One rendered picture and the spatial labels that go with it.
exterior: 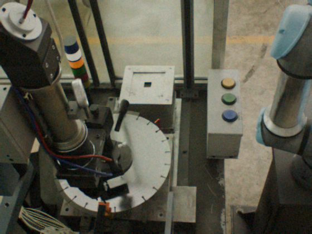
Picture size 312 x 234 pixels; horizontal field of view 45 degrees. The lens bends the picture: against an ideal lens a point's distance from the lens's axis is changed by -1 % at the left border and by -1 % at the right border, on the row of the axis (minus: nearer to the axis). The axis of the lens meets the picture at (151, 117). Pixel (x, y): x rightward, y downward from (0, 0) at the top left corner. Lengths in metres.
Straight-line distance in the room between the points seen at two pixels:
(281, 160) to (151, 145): 0.47
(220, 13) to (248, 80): 1.37
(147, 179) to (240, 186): 1.12
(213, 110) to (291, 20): 0.52
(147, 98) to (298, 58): 0.61
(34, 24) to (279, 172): 0.98
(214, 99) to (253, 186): 0.94
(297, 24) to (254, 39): 2.08
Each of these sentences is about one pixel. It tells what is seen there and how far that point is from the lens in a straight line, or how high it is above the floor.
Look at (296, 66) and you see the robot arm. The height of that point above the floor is 1.29.
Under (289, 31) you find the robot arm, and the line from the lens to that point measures 0.80.
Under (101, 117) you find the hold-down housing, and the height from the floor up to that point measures 1.25.
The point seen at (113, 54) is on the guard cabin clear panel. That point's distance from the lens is 1.42.
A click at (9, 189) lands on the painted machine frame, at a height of 1.24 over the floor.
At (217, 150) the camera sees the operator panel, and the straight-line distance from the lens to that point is 1.27.
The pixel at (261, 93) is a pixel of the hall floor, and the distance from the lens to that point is 2.51.
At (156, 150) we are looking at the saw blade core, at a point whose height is 0.95.
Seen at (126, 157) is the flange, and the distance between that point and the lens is 1.08.
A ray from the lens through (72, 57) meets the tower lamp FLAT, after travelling 1.16.
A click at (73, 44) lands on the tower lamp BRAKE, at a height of 1.16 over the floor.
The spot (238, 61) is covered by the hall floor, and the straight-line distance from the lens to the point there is 2.69.
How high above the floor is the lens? 1.87
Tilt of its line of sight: 52 degrees down
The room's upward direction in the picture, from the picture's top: 9 degrees counter-clockwise
